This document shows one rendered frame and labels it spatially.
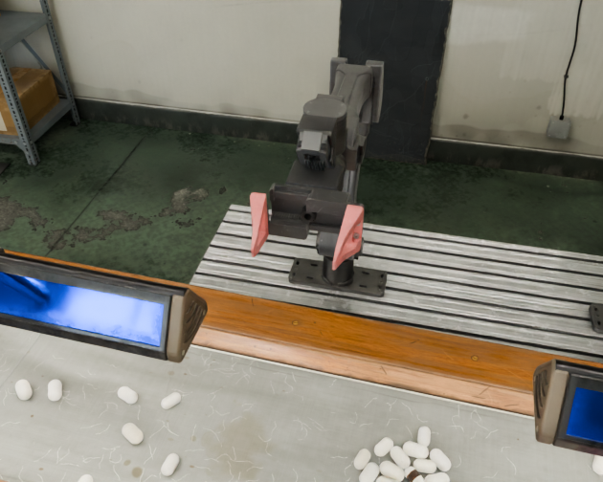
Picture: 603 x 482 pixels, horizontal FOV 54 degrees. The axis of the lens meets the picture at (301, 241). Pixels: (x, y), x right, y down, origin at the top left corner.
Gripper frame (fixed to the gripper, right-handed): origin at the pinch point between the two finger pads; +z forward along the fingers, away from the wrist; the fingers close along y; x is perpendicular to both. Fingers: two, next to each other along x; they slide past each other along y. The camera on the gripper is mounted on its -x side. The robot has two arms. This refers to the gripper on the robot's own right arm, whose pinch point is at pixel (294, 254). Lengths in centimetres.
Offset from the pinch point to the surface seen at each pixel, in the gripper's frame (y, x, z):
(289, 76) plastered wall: -50, 75, -196
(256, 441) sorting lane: -4.6, 33.2, 5.9
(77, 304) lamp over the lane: -20.1, -1.1, 13.7
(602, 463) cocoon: 44, 31, 0
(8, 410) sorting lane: -44, 33, 9
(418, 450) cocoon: 18.7, 31.3, 3.3
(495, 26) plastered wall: 35, 45, -196
